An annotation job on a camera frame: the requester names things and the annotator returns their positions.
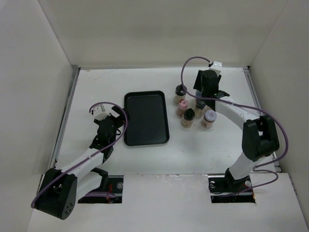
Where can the silver lid blue label jar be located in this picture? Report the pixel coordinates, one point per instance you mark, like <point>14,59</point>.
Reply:
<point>198,94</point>

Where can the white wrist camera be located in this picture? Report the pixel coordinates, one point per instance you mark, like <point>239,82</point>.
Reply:
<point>99,112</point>
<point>216,67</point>

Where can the black knob cap spice bottle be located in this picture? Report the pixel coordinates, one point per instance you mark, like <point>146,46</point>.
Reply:
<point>180,93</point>

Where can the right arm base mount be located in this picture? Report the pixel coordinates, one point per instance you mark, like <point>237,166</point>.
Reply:
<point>225,189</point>

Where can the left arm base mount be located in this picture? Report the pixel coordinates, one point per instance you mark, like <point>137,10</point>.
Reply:
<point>110,190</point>

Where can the pink cap spice bottle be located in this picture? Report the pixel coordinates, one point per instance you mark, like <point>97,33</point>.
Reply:
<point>182,107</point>

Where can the red label clear lid jar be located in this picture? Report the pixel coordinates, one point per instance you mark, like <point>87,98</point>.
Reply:
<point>209,118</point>

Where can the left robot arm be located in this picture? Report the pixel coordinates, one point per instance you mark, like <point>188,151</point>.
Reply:
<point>82,179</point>

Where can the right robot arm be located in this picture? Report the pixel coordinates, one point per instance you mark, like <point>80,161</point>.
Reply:
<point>259,134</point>

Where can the black round cap spice bottle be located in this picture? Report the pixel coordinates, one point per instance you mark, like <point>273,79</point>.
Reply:
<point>188,118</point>

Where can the black flip cap spice bottle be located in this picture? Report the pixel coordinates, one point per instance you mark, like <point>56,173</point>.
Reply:
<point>199,108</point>

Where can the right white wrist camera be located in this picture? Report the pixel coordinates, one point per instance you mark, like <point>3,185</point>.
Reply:
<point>216,67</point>

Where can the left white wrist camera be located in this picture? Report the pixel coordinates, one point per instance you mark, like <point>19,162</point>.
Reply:
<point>99,112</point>

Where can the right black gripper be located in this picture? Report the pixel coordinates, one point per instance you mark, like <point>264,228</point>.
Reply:
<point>198,83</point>

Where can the black rectangular plastic tray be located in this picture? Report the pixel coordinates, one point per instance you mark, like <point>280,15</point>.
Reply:
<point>148,123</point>

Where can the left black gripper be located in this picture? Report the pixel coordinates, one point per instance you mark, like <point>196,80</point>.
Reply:
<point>119,121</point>

